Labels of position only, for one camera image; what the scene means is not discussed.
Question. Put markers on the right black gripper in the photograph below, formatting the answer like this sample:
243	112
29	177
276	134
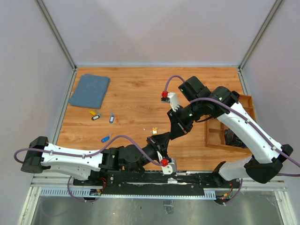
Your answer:
178	127

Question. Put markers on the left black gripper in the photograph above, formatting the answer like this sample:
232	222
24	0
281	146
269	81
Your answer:
160	143

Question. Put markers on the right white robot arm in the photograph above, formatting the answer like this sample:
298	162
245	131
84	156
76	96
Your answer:
222	104

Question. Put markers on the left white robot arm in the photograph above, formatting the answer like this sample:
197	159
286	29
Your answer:
122	152

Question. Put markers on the wooden compartment tray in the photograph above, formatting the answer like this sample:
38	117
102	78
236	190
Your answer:
216	132

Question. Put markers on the blue tag key upper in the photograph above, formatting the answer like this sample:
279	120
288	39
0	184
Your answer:
112	117

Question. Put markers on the blue tag key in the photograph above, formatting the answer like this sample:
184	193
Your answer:
106	138
112	117

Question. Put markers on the rolled dark tie right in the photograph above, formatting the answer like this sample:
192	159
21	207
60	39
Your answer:
232	139

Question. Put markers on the white tag key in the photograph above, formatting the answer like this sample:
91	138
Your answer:
97	116

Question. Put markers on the blue folded cloth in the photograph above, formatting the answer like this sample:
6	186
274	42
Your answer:
90	91

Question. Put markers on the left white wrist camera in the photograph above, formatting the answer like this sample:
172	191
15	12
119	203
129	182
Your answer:
169	168

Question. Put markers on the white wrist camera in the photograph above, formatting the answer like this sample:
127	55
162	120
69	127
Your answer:
171	98
169	168

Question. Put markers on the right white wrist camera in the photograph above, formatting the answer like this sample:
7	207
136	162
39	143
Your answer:
171	98

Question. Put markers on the black mounting base rail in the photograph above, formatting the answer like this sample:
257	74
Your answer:
154	183

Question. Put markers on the right aluminium frame post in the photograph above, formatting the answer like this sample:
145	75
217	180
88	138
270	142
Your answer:
263	28

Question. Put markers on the aluminium frame post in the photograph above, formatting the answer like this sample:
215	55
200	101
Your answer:
53	28
263	28

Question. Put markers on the left aluminium frame post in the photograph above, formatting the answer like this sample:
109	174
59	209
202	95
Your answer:
53	28

